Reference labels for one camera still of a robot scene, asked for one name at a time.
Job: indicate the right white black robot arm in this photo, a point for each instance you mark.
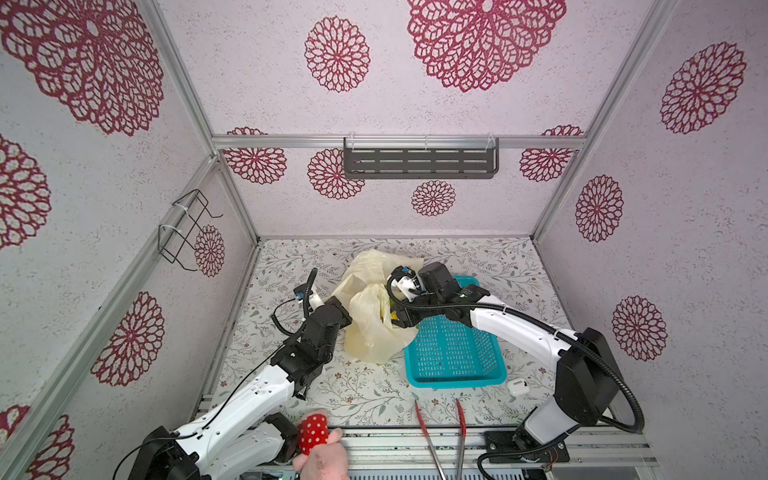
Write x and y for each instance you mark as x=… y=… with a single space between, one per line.
x=589 y=387

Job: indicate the teal plastic basket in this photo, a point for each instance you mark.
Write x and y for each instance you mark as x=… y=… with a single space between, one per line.
x=448 y=355

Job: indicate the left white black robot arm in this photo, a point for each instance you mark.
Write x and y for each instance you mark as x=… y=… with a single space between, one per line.
x=248 y=429

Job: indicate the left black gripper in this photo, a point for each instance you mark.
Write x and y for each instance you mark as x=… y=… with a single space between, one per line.
x=331 y=301

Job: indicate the grey wall shelf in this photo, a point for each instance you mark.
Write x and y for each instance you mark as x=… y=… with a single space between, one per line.
x=421 y=163

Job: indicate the pink plush toy red cap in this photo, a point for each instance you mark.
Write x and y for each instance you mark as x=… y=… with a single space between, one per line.
x=321 y=454

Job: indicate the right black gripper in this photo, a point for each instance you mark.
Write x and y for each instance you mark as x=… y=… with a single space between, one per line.
x=403 y=312

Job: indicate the cream plastic bag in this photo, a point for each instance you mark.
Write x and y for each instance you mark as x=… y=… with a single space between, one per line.
x=372 y=337

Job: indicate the black wire wall rack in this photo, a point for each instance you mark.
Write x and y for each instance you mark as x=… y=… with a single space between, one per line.
x=192 y=242

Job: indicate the white earbuds case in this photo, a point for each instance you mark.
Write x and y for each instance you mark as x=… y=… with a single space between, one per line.
x=518 y=387

